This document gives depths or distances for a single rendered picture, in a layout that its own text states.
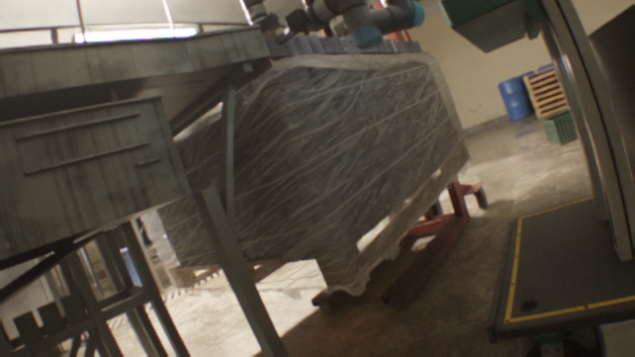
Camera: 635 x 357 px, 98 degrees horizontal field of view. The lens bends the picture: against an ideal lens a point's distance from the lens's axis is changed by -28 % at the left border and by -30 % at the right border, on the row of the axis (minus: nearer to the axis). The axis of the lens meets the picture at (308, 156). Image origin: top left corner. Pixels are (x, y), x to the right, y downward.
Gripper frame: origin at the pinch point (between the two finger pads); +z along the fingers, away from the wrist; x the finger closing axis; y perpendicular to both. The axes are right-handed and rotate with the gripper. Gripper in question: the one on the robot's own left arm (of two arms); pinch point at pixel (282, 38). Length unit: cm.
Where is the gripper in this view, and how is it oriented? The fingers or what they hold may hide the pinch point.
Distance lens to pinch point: 113.8
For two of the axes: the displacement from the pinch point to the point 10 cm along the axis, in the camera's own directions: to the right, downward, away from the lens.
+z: -7.0, 2.8, 6.6
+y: 3.7, 9.3, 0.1
